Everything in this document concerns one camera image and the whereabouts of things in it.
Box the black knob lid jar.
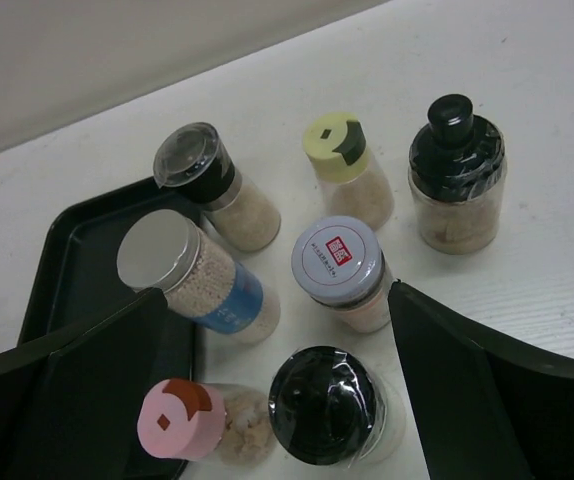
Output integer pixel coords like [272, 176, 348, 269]
[408, 94, 507, 255]

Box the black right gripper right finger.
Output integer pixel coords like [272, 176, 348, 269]
[388, 281, 574, 479]

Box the black domed lid jar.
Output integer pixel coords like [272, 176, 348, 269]
[268, 346, 407, 468]

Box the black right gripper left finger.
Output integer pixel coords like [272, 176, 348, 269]
[0, 289, 167, 479]

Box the clear cap black grinder bottle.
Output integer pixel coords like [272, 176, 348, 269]
[153, 122, 281, 253]

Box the blue label silver cap bottle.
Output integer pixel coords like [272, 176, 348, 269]
[116, 209, 281, 343]

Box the pink cap shaker bottle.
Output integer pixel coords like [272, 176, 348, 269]
[136, 378, 276, 468]

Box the black plastic tray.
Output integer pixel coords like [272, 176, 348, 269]
[17, 178, 203, 479]

